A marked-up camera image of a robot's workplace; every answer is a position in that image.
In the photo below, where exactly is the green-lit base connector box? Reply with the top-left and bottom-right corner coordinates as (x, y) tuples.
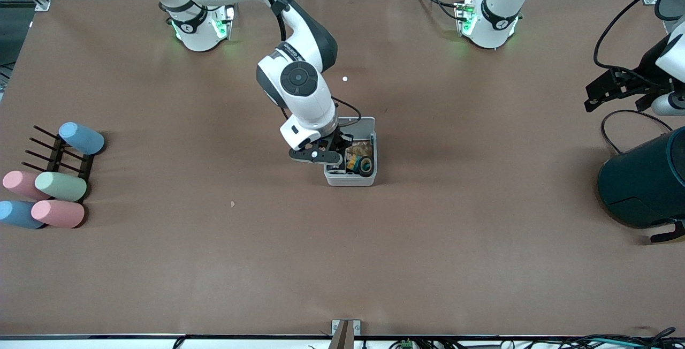
(455, 0), (478, 36)
(213, 5), (235, 39)

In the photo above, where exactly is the thin black cable by bin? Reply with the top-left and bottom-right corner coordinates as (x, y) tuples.
(600, 109), (673, 155)

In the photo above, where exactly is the black base cable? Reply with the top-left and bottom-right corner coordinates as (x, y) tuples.
(411, 0), (467, 21)

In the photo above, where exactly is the small white plastic box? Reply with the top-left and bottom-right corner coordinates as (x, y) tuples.
(324, 117), (378, 187)

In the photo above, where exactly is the black cable bundle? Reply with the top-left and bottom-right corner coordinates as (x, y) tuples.
(535, 328), (680, 349)

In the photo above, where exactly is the black cup drying rack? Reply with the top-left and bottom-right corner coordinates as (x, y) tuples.
(24, 124), (95, 202)

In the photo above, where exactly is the green plastic cup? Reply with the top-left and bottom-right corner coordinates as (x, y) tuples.
(35, 171), (88, 202)

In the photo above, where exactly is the black bin foot pedal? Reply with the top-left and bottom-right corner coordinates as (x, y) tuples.
(650, 221), (685, 244)

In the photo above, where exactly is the dark teal round pedal bin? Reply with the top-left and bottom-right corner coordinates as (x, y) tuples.
(598, 127), (685, 229)

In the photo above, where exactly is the pink plastic cup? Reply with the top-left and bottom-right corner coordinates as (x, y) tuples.
(2, 170), (51, 201)
(31, 199), (86, 229)

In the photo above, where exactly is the metal bracket with brown post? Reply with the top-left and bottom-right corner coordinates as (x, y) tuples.
(331, 319), (362, 349)

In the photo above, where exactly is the blue plastic cup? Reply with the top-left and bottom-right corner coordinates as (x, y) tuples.
(58, 122), (106, 156)
(0, 200), (46, 230)

